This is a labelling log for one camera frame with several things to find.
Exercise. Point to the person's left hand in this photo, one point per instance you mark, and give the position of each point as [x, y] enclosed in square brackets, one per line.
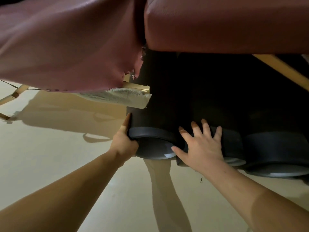
[123, 144]

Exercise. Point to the person's right hand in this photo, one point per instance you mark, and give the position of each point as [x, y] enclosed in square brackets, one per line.
[205, 149]

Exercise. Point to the grey yoga mat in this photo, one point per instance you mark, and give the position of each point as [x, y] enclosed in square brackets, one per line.
[277, 147]
[231, 142]
[154, 135]

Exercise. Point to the person's right forearm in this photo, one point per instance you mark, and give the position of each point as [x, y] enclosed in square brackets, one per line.
[260, 200]

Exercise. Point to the person's left forearm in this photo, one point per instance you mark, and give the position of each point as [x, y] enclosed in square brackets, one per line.
[60, 198]

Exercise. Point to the wooden massage table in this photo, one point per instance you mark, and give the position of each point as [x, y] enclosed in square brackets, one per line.
[217, 21]

